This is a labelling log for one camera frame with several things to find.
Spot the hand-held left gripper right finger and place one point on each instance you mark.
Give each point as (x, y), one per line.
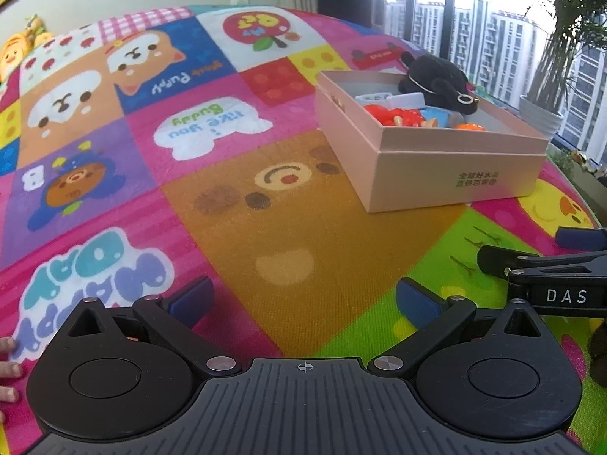
(419, 304)

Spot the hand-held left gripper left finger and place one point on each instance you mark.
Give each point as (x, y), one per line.
(189, 299)

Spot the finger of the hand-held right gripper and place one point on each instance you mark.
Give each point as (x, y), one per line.
(498, 258)
(581, 238)

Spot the pink cardboard box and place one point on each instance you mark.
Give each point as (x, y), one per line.
(417, 175)

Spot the orange toy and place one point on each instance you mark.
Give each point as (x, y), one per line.
(393, 116)

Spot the black plush toy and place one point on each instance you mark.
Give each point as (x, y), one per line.
(436, 80)

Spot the green potted plant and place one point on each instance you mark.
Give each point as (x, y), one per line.
(574, 163)

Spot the potted palm in white pot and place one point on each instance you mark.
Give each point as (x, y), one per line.
(545, 113)

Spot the colourful cartoon play mat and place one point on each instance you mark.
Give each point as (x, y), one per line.
(142, 175)

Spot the blue plastic bag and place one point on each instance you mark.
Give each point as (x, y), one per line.
(438, 117)

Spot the white plastic toy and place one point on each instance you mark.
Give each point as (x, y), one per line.
(379, 99)

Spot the yellow tiger plush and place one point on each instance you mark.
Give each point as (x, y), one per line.
(19, 52)

